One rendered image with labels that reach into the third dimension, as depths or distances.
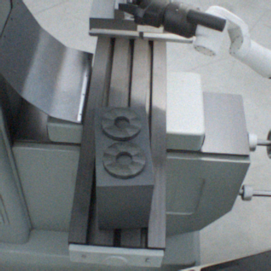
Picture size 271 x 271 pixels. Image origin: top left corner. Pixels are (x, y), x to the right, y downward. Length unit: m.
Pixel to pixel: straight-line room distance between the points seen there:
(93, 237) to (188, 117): 0.56
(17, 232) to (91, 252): 0.87
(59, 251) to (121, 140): 1.02
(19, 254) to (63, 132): 0.70
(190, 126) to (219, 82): 1.46
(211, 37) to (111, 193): 0.47
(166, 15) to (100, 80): 0.33
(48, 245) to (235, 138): 0.90
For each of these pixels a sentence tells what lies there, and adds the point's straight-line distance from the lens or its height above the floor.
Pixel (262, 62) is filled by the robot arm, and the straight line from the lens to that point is 1.29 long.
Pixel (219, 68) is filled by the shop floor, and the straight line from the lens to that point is 3.03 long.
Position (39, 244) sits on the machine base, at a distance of 2.02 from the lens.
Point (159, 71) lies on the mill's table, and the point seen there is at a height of 0.99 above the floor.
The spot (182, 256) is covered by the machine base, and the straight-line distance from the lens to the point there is 2.00.
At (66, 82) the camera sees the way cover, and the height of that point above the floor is 0.93.
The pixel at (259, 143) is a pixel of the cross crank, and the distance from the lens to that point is 1.74.
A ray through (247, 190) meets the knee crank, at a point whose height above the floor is 0.59.
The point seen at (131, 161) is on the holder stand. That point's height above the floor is 1.18.
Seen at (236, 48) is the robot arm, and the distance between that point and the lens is 1.27.
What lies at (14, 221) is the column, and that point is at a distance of 1.89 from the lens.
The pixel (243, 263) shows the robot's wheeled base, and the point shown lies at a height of 0.59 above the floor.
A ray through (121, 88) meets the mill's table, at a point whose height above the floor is 0.99.
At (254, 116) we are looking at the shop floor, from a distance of 2.80.
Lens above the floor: 1.99
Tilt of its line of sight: 51 degrees down
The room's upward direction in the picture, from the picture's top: 5 degrees clockwise
